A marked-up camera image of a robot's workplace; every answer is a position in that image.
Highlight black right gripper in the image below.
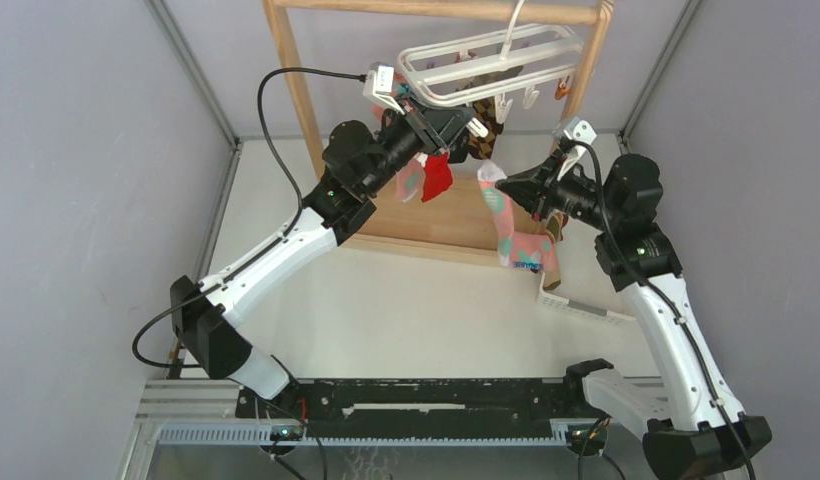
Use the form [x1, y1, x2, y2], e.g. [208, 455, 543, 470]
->
[498, 148, 620, 233]

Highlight striped maroon orange green sock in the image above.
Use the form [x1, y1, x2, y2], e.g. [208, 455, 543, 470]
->
[543, 211, 569, 243]

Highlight red snowflake sock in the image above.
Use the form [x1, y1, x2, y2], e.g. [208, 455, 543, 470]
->
[421, 152, 453, 203]

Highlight pink sock with green patch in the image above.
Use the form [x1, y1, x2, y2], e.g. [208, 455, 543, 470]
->
[395, 160, 425, 203]

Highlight white plastic clip hanger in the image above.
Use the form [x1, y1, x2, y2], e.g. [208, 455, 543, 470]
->
[397, 1, 583, 123]

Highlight orange hanger clip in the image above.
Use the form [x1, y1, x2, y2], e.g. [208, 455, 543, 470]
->
[554, 75, 572, 100]

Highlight white perforated plastic basket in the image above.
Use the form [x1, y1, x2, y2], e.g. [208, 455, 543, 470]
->
[536, 273, 636, 325]

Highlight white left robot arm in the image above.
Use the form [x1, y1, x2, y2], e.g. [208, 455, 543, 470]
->
[170, 98, 475, 417]

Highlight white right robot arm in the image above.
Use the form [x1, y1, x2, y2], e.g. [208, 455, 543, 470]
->
[495, 154, 772, 479]

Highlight wooden hanger rack stand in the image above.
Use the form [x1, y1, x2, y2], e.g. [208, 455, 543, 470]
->
[263, 1, 614, 271]

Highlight dark navy sock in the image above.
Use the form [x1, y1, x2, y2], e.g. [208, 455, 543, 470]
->
[447, 129, 471, 164]

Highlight brown argyle sock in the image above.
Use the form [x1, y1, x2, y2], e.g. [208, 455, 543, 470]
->
[467, 66, 523, 160]

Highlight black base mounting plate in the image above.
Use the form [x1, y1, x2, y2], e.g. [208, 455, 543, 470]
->
[235, 378, 602, 442]

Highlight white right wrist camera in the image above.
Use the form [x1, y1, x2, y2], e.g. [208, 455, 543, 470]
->
[551, 116, 597, 180]

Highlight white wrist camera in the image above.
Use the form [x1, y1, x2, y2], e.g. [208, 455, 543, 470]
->
[362, 62, 405, 115]
[551, 116, 597, 180]

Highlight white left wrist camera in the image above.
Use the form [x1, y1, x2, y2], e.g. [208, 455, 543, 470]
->
[362, 62, 405, 115]

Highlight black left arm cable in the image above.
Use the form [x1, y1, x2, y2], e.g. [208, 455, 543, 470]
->
[255, 67, 368, 233]

